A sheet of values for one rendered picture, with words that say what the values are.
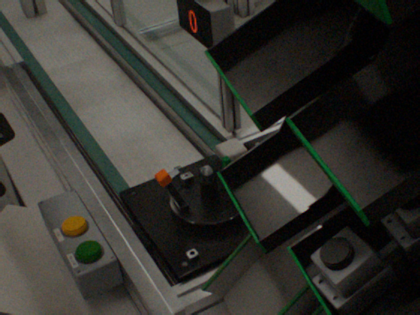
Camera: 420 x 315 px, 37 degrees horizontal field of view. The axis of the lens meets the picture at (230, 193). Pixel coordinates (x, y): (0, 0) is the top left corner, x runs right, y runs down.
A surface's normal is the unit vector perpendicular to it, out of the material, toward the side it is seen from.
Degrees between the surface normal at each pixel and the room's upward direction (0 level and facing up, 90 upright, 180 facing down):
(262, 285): 45
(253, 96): 25
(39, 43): 0
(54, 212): 0
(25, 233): 0
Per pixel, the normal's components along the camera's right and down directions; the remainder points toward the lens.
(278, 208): -0.46, -0.57
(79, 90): -0.07, -0.75
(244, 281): -0.71, -0.34
